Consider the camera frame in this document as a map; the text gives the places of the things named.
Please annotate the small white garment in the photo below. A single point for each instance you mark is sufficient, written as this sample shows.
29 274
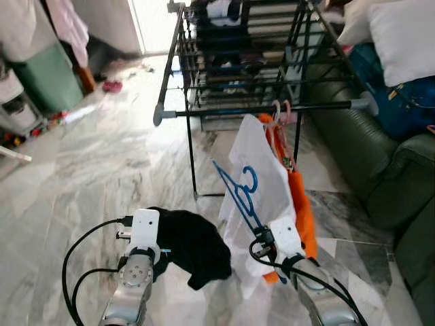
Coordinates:
219 12

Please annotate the white shirt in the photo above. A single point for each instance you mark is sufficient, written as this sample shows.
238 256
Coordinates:
262 170

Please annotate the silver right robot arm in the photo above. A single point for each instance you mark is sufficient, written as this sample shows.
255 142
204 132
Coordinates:
319 305

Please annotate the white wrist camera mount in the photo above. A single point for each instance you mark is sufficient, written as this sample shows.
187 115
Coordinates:
145 231
287 238

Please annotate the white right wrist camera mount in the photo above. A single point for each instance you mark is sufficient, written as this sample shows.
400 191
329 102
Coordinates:
287 238

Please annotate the green plastic bin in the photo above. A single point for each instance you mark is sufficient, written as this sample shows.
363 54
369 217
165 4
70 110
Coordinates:
51 81

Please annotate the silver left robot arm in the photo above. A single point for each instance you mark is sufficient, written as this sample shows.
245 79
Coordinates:
132 272

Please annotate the pink hanging cloth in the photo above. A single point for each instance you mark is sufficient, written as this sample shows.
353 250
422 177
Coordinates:
71 30

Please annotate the orange shirt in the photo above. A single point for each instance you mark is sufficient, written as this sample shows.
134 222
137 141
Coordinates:
304 210

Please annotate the blue plastic hanger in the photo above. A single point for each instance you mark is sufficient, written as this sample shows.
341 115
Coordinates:
238 196

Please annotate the navy blue garment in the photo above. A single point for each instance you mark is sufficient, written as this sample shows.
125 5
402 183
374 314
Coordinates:
194 244

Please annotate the dark green leather sofa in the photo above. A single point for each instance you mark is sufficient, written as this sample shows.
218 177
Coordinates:
401 176

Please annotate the brown wooden post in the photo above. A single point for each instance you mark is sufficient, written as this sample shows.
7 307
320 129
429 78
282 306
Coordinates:
87 80

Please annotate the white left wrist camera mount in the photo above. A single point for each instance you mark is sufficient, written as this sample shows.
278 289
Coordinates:
145 231

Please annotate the white drawer trolley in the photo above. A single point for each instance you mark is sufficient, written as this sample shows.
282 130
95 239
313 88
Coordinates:
17 102

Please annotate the black metal drying rack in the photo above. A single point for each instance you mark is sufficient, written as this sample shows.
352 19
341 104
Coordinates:
224 111

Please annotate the white pillow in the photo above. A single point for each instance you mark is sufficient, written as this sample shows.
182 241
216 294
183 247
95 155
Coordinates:
404 41
353 24

